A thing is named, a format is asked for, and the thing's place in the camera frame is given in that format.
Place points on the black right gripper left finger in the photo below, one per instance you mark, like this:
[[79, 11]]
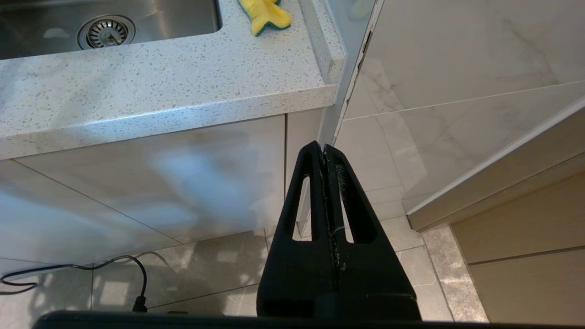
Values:
[[292, 283]]

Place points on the narrow grey cabinet panel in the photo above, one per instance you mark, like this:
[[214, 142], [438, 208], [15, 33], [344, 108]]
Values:
[[299, 132]]

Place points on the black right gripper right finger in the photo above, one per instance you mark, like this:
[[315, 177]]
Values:
[[379, 283]]

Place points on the metal sink drain strainer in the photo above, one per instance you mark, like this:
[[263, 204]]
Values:
[[106, 32]]

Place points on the stainless steel sink basin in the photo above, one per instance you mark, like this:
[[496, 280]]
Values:
[[173, 18]]

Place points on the beige wooden cabinet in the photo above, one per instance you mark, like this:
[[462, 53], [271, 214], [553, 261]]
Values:
[[525, 228]]

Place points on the light grey cabinet door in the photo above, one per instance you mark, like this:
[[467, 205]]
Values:
[[183, 173], [45, 219]]

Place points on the yellow and green sponge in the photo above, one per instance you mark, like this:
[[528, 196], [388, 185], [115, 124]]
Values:
[[267, 16]]

